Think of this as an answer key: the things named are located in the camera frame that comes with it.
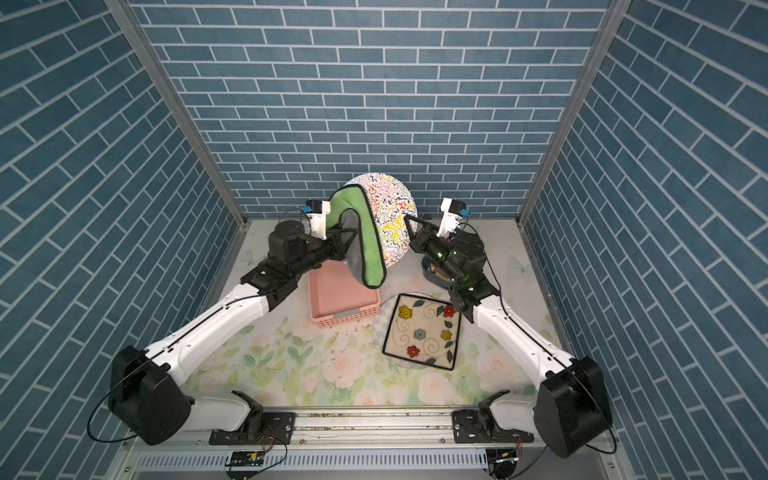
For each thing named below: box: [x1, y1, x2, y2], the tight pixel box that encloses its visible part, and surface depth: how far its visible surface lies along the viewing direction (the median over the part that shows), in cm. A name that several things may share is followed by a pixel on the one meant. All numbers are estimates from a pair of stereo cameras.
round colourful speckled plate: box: [344, 172, 419, 268], surface depth 74 cm
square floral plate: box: [382, 293, 462, 371], surface depth 90 cm
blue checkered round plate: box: [372, 292, 435, 369], surface depth 91 cm
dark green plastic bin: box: [421, 254, 454, 289], surface depth 103 cm
